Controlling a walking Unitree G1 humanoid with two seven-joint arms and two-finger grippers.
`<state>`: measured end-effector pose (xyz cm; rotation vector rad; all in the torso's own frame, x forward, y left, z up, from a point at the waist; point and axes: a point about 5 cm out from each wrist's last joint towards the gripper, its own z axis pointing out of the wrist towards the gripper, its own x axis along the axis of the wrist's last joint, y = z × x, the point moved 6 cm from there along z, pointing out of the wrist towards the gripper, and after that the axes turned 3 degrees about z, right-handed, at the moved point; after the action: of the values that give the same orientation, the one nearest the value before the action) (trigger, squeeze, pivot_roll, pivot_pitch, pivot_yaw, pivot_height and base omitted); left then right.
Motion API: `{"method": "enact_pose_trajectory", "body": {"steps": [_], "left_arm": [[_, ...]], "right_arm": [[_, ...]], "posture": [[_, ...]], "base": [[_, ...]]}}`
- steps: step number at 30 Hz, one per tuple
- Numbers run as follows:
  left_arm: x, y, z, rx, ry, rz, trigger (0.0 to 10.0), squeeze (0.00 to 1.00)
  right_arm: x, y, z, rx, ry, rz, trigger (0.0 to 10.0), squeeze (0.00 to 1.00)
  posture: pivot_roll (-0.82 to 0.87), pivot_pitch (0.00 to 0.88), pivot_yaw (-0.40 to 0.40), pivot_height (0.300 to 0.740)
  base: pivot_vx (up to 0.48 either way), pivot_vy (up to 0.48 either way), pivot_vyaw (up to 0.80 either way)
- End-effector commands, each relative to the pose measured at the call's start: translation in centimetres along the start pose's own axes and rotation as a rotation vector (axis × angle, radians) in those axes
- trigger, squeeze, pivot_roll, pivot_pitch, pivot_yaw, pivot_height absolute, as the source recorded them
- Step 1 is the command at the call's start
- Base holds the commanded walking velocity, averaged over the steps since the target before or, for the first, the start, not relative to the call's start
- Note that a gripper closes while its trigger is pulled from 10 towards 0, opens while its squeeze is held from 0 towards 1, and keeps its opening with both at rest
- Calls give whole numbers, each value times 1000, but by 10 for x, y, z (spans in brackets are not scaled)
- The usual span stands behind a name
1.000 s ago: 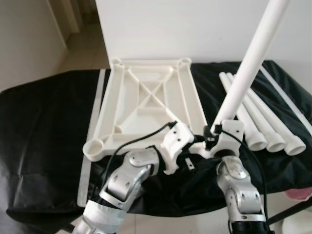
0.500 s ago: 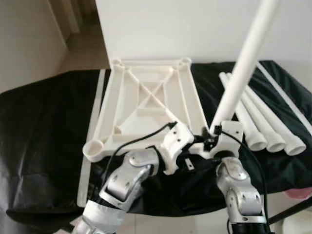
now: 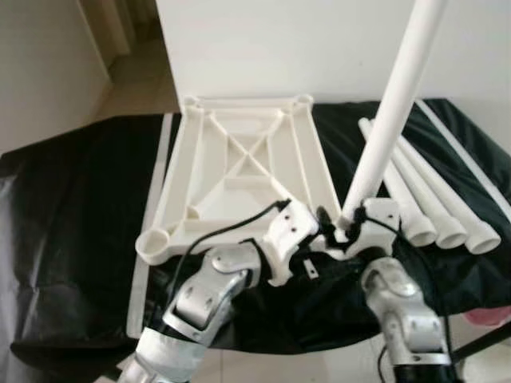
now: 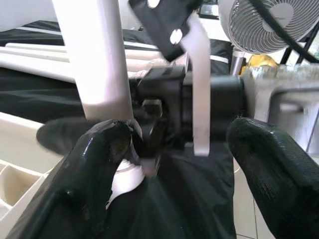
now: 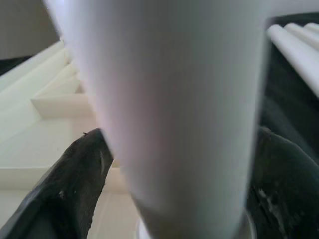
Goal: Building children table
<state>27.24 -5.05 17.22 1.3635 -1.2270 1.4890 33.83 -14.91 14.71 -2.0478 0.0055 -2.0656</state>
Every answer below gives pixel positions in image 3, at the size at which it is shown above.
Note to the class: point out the white plastic table top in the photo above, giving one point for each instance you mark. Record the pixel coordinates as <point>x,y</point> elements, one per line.
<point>177,187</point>

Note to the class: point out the black cloth table cover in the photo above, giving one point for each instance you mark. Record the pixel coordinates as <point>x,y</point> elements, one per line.
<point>335,307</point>

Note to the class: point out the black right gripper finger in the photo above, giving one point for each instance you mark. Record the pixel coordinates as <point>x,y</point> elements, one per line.
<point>325,219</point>
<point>358,212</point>

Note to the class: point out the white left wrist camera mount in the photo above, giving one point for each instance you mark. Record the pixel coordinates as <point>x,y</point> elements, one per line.
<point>283,231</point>

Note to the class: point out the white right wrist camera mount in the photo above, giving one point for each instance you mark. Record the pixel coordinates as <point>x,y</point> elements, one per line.
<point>383,209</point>

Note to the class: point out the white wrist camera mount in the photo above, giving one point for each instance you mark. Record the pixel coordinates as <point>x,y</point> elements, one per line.
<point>383,209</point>
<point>283,231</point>

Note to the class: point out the beige door frame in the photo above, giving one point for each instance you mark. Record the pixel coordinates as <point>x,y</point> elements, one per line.
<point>104,24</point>

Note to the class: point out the pink object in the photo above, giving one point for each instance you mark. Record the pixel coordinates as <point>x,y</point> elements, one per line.
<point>489,317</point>

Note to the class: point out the black metal rod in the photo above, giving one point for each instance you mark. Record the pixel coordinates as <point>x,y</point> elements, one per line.
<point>483,343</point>

